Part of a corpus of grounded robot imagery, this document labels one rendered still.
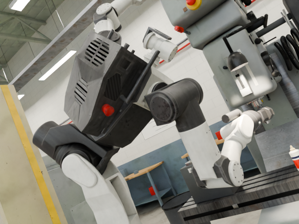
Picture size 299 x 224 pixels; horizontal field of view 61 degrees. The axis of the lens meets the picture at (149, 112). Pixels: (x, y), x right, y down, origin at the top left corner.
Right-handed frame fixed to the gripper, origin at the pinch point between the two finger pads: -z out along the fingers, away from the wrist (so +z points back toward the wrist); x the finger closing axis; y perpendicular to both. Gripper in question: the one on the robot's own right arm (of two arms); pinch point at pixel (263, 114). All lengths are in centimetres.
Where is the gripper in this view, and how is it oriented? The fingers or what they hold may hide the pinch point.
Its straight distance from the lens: 124.6
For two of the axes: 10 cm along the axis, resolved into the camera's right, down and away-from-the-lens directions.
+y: 4.1, 9.0, -1.3
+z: -7.3, 2.3, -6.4
